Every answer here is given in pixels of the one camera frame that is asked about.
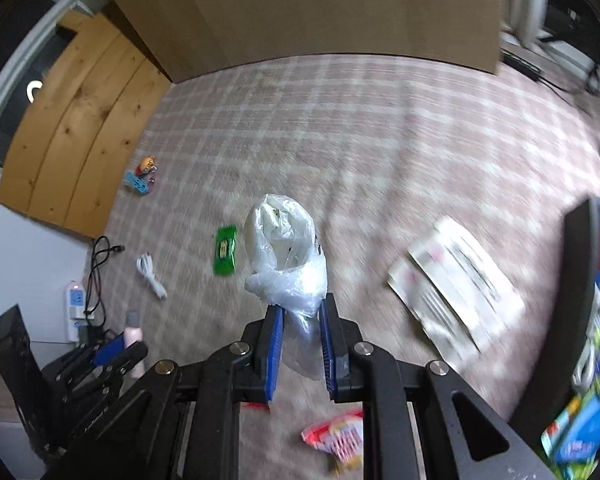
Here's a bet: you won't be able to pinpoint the black storage bin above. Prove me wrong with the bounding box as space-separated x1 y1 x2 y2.
509 197 600 479

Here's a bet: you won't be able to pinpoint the white coiled cable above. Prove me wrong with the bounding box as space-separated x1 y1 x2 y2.
135 252 169 302

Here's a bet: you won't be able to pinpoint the wooden plank board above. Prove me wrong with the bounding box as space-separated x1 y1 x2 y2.
0 11 171 238

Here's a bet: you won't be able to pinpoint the white power strip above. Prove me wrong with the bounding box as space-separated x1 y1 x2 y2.
65 282 95 344

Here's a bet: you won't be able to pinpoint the clear plastic bag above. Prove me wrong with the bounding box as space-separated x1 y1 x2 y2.
244 194 328 380

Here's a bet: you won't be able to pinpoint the pink bottle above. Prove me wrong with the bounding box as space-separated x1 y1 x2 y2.
123 310 145 379

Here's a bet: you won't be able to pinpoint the white crumpled paper packets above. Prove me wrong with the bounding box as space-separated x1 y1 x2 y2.
388 217 524 372

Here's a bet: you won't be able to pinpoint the black cable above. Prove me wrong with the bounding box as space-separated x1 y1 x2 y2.
83 235 127 340

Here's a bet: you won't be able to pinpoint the blue snack bag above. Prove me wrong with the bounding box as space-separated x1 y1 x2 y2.
541 272 600 479

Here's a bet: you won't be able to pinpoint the red white snack wrapper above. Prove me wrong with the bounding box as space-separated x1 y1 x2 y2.
300 408 364 474

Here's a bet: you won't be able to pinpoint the green snack packet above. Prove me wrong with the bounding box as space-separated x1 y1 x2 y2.
213 226 238 275

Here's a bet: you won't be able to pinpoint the orange cartoon figure keychain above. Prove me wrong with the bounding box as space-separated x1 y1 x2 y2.
123 156 157 196

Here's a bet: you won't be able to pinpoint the cardboard panel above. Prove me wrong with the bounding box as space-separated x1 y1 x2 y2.
114 0 501 82

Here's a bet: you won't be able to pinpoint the plaid pink table cloth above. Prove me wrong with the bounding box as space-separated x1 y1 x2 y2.
82 53 600 480

